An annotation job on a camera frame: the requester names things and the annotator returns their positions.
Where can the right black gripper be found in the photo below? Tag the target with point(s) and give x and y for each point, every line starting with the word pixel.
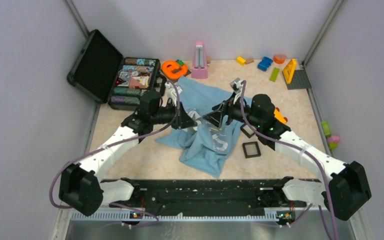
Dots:
pixel 227 107

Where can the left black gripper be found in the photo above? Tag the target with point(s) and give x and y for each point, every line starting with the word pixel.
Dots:
pixel 187 121

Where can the light blue t-shirt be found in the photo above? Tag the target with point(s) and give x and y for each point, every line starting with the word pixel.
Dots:
pixel 205 148

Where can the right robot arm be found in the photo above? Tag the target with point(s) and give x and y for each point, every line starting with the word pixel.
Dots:
pixel 343 188

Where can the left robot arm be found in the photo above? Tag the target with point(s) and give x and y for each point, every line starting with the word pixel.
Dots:
pixel 81 180

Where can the pink metronome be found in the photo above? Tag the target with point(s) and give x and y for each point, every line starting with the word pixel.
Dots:
pixel 199 69

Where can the orange letter e toy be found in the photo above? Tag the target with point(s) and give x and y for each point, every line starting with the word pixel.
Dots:
pixel 173 71

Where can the yellow small toy brick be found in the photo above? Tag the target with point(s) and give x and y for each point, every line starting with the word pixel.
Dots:
pixel 240 60

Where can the orange toy car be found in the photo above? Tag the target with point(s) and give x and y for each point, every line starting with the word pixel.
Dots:
pixel 279 116

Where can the small green block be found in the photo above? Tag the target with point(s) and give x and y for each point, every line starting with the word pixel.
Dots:
pixel 180 62

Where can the brown small block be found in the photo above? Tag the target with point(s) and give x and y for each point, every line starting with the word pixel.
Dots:
pixel 249 61

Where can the green toy brick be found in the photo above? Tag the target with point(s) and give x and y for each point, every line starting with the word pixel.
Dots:
pixel 274 74

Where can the blue toy brick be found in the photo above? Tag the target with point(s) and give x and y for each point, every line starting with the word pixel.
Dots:
pixel 264 64

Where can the orange small cup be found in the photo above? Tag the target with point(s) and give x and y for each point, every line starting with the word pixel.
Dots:
pixel 279 58

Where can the yellow triangular toy block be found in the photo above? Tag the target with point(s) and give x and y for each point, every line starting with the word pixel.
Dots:
pixel 289 70

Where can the grey building baseplate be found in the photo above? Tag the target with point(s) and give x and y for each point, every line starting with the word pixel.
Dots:
pixel 300 80

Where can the black poker chip case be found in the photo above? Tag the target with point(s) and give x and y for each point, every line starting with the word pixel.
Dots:
pixel 107 77

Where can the green pink toy pieces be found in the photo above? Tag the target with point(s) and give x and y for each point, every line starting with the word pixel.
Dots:
pixel 332 140

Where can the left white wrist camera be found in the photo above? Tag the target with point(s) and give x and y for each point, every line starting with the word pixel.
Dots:
pixel 173 90

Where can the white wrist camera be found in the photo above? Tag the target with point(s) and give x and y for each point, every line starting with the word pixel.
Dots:
pixel 237 87
pixel 173 90

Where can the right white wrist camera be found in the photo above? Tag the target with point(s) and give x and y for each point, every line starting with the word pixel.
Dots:
pixel 237 87

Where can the upper black square frame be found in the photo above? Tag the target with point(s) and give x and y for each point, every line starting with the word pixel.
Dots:
pixel 247 131

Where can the black square frame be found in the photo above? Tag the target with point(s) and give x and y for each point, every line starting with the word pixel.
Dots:
pixel 247 131
pixel 251 149

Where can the lower black square frame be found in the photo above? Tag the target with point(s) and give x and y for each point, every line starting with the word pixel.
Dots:
pixel 251 149

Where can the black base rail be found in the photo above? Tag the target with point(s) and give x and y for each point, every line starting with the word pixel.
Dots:
pixel 208 198

